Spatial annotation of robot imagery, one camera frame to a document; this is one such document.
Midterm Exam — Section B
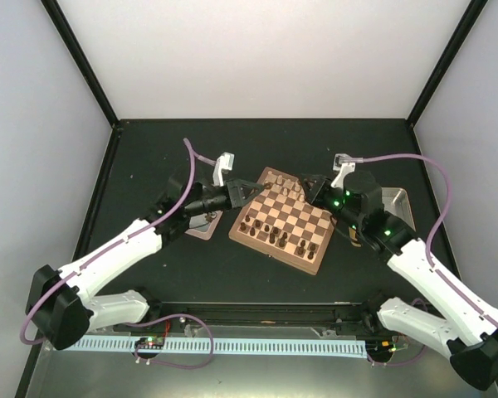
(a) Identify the white chess pieces row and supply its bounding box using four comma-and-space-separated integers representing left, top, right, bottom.
266, 172, 305, 202

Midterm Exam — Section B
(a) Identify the black frame post left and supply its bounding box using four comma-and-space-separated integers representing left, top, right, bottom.
41, 0, 119, 127

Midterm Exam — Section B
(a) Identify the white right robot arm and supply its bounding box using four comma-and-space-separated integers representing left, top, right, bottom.
300, 171, 498, 391

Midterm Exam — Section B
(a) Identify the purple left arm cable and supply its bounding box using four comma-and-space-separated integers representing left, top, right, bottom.
20, 138, 219, 346

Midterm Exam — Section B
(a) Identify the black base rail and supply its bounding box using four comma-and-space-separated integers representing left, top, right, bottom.
45, 301, 486, 332

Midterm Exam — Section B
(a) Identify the yellow metal tray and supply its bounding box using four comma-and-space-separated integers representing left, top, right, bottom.
382, 187, 416, 231

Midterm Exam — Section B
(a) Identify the light blue slotted cable duct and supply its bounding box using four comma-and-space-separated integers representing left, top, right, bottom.
67, 335, 368, 359

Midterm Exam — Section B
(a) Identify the black frame post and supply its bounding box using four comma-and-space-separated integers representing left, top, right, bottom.
406, 0, 488, 128
41, 0, 119, 127

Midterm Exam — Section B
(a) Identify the wooden chess board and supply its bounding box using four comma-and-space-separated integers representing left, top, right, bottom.
229, 167, 334, 275

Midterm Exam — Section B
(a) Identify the pink metal tray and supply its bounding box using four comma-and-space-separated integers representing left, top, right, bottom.
185, 211, 222, 240

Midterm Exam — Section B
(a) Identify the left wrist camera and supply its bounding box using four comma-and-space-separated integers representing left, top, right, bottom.
212, 152, 235, 187

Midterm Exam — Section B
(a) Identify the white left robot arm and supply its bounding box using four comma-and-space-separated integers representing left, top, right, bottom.
26, 178, 264, 350

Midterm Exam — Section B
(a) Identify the black frame post right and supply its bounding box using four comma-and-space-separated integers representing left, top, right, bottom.
406, 0, 488, 128

